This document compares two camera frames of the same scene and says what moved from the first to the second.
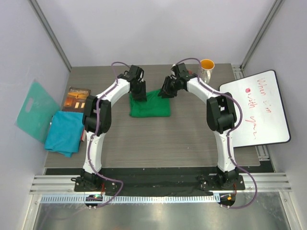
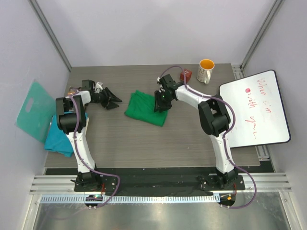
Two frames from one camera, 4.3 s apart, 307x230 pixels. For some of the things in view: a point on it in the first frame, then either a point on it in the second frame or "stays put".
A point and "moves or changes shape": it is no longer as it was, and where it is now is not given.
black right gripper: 165,91 to 159,103
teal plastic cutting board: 36,122 stays put
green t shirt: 154,106 moves or changes shape
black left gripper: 142,95 to 109,105
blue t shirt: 65,132 stays put
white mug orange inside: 206,66 stays put
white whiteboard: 264,121 stays put
